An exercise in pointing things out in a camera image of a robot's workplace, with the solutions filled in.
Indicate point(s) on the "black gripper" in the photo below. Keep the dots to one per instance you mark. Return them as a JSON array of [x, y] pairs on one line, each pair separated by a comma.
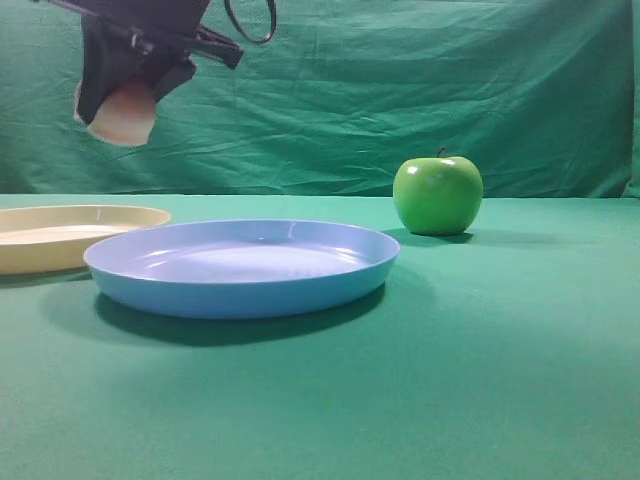
[[165, 32]]

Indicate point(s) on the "yellow bread with red top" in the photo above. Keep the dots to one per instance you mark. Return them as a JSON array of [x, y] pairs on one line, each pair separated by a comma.
[[127, 117]]

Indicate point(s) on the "yellow plastic plate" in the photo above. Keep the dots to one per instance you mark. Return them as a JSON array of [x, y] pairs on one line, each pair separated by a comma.
[[54, 238]]

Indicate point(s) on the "blue plastic plate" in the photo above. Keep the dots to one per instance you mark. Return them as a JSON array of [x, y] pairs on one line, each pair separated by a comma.
[[243, 268]]

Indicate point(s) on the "green apple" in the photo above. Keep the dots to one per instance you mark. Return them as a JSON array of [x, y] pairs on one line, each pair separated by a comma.
[[437, 196]]

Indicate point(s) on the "green backdrop cloth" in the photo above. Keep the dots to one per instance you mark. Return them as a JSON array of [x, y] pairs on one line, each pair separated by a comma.
[[543, 96]]

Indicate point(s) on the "green table cloth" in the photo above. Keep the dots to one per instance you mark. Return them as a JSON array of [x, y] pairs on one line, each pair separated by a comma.
[[509, 353]]

